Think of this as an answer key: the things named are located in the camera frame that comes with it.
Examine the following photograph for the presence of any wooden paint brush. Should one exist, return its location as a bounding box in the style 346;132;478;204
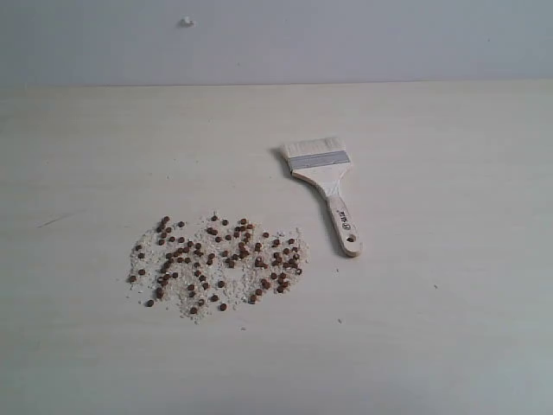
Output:
270;137;363;259

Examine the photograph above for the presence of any pile of beans and grit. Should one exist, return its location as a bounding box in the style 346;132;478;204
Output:
125;212;308;322

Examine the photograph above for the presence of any white wall plug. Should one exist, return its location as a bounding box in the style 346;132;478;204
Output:
179;16;195;28

